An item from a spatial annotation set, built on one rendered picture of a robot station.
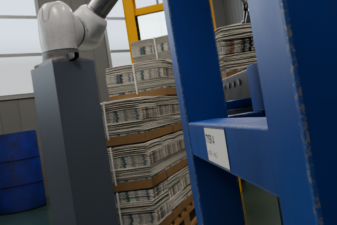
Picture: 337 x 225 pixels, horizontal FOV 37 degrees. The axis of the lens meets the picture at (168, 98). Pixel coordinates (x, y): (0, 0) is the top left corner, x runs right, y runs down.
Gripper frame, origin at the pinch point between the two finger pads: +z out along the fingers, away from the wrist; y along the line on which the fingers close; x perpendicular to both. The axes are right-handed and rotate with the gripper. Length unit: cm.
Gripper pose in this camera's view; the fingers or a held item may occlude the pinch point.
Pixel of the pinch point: (239, 9)
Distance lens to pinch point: 225.6
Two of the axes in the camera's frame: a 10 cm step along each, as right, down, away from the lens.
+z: -0.6, 1.4, 9.9
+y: 1.6, 9.8, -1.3
